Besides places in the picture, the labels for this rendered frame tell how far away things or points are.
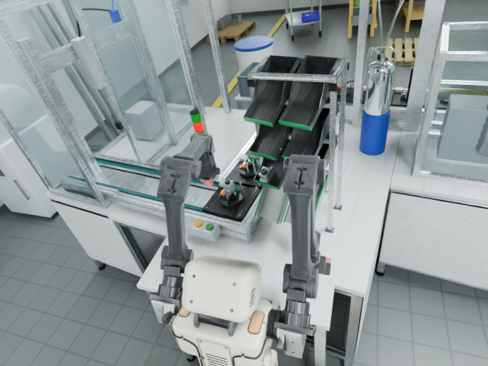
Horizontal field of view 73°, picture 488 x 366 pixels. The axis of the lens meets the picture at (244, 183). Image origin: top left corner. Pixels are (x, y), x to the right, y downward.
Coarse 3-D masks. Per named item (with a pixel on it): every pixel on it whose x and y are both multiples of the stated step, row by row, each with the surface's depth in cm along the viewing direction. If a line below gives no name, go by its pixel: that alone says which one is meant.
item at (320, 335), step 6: (318, 330) 136; (324, 330) 134; (174, 336) 191; (318, 336) 139; (324, 336) 137; (318, 342) 142; (324, 342) 141; (318, 348) 146; (324, 348) 144; (186, 354) 206; (318, 354) 150; (324, 354) 148; (192, 360) 210; (318, 360) 154; (324, 360) 152
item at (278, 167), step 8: (280, 152) 154; (264, 160) 153; (272, 160) 153; (280, 160) 151; (280, 168) 150; (256, 176) 151; (280, 176) 148; (264, 184) 148; (272, 184) 147; (280, 184) 145
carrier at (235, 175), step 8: (240, 160) 204; (248, 160) 190; (256, 160) 202; (240, 168) 194; (248, 168) 193; (256, 168) 192; (232, 176) 193; (240, 176) 192; (248, 176) 189; (248, 184) 186; (256, 184) 184
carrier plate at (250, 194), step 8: (216, 192) 184; (248, 192) 180; (256, 192) 179; (208, 200) 180; (216, 200) 179; (248, 200) 175; (208, 208) 175; (216, 208) 174; (224, 208) 173; (232, 208) 172; (240, 208) 171; (248, 208) 171; (232, 216) 168; (240, 216) 167
